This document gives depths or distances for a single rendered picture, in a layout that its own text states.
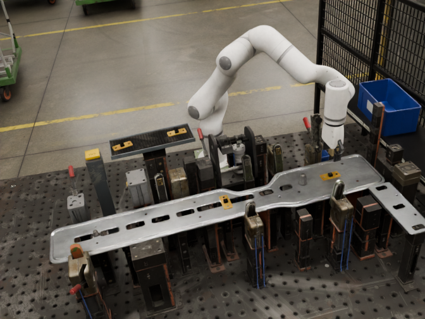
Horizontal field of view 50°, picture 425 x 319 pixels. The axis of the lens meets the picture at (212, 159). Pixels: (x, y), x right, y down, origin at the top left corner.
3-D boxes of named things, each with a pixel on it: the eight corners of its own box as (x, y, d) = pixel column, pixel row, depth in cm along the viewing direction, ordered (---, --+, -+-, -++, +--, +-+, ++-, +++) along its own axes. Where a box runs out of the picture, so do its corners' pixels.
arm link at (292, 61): (292, 51, 186) (348, 101, 183) (273, 66, 176) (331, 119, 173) (304, 35, 179) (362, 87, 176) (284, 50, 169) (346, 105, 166)
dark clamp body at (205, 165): (204, 238, 213) (195, 173, 191) (198, 219, 224) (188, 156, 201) (226, 231, 215) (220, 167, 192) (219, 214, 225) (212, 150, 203)
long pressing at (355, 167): (49, 271, 166) (48, 269, 165) (50, 230, 184) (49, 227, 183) (388, 183, 189) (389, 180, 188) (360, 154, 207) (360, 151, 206)
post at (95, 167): (107, 237, 219) (84, 163, 193) (106, 226, 225) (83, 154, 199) (123, 233, 220) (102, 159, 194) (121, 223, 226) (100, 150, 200)
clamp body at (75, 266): (90, 345, 173) (63, 283, 152) (88, 313, 184) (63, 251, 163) (117, 337, 174) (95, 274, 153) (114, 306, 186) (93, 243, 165)
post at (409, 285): (405, 292, 179) (418, 240, 162) (389, 271, 188) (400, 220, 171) (420, 288, 180) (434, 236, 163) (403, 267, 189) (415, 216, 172)
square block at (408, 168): (392, 238, 202) (405, 175, 181) (382, 227, 208) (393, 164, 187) (408, 234, 203) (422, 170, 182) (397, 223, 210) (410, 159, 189)
